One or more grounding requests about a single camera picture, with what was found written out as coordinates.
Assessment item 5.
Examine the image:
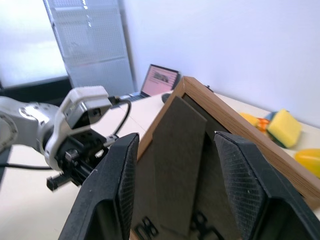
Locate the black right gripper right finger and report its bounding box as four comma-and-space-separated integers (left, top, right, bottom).
214, 130, 320, 240

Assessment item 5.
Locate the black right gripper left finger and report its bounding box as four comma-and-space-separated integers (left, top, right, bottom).
58, 132, 140, 240

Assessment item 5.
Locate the wooden picture frame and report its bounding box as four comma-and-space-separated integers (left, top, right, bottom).
129, 76, 320, 240

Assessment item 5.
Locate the yellow toy fruit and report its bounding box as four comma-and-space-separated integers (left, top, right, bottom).
294, 148, 320, 179

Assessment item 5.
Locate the orange toy item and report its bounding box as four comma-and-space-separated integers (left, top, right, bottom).
254, 117, 271, 133

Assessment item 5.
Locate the yellow and green sponge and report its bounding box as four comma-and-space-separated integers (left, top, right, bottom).
265, 108, 303, 149

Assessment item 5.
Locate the small yellow toy piece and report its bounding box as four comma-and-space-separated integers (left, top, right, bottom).
239, 112, 260, 128

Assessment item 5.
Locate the dark window ledge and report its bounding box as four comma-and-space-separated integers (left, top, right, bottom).
0, 75, 74, 104

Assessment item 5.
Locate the open laptop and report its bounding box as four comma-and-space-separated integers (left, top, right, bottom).
117, 63, 182, 102

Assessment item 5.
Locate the grey perforated panel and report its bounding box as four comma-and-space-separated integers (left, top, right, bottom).
42, 0, 139, 99

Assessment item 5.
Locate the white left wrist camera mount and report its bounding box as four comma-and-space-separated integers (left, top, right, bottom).
43, 85, 112, 171

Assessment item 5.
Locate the black camera cable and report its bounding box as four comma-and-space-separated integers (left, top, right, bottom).
107, 95, 133, 141

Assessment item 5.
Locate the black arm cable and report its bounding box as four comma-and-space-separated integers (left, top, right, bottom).
0, 161, 55, 172

